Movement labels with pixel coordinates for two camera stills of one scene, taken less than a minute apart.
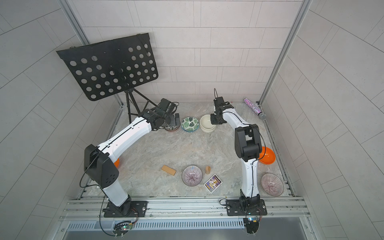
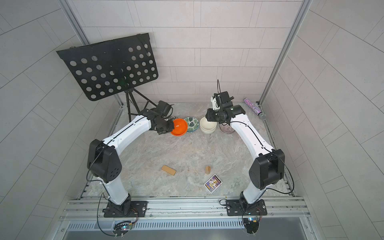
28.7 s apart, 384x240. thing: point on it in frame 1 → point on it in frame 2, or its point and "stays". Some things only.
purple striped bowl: [192, 175] → [226, 128]
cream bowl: [205, 124] stays
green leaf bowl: [190, 124] stays
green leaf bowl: [190, 131] stays
